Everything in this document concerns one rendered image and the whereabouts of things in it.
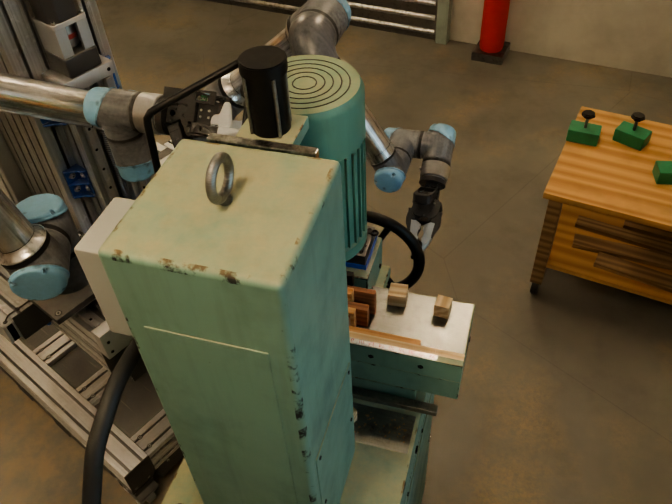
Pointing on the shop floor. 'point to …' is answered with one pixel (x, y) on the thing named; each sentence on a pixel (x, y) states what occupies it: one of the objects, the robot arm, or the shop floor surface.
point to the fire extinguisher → (493, 33)
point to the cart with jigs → (611, 205)
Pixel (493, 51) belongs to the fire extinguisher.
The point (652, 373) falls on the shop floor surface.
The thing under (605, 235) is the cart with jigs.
